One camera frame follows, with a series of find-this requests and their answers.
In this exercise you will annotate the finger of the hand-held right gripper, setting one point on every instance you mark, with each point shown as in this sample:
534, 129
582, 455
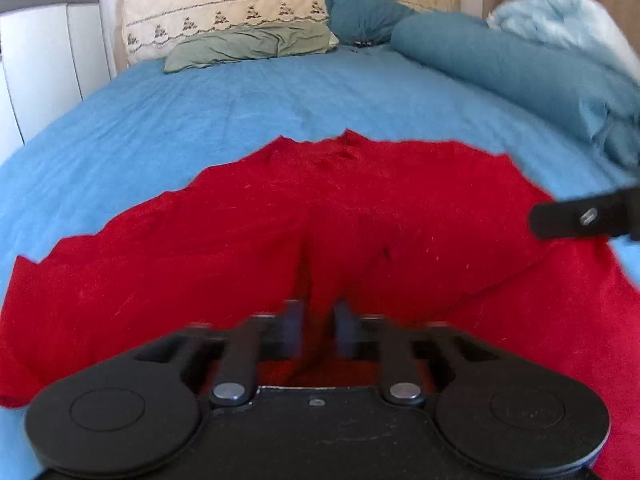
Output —
575, 220

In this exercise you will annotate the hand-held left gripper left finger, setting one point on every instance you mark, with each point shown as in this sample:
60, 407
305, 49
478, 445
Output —
291, 327

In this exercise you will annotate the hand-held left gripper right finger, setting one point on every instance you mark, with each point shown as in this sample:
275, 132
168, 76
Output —
344, 327

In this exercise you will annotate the red garment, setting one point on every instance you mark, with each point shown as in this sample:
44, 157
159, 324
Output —
350, 230

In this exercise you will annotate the teal bolster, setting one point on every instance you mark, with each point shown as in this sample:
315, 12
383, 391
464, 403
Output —
510, 70

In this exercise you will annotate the light blue blanket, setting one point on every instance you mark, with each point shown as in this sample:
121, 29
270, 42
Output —
565, 15

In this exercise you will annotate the blue bed sheet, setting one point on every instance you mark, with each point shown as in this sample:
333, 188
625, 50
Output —
175, 105

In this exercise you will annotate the green pillow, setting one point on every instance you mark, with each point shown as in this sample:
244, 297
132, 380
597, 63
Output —
245, 42

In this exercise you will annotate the teal pillow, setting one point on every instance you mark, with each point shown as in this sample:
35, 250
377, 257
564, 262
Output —
365, 12

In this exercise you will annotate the cream embroidered pillow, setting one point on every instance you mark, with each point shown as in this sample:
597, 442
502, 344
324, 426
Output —
210, 10

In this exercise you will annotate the white wardrobe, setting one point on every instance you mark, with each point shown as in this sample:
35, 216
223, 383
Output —
45, 60

